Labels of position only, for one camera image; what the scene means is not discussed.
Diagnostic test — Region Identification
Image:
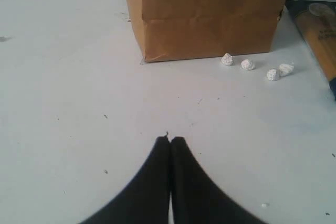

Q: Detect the brown paper shopping bag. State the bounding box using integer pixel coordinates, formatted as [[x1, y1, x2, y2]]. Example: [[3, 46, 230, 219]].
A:
[[127, 0, 285, 62]]

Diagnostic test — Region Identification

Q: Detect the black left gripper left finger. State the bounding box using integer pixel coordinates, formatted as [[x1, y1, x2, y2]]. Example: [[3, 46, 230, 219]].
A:
[[83, 136, 170, 223]]

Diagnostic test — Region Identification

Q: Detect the spaghetti package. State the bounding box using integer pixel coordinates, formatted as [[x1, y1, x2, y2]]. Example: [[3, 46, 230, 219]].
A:
[[285, 0, 335, 94]]

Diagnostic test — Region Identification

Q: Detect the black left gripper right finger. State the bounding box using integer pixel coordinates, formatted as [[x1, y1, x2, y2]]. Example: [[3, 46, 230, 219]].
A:
[[171, 137, 263, 223]]

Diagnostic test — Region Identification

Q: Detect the white paper ball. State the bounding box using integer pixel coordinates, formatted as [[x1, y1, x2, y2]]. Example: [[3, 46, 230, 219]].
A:
[[221, 53, 234, 66], [278, 63, 294, 77], [240, 59, 255, 71], [267, 68, 280, 81]]

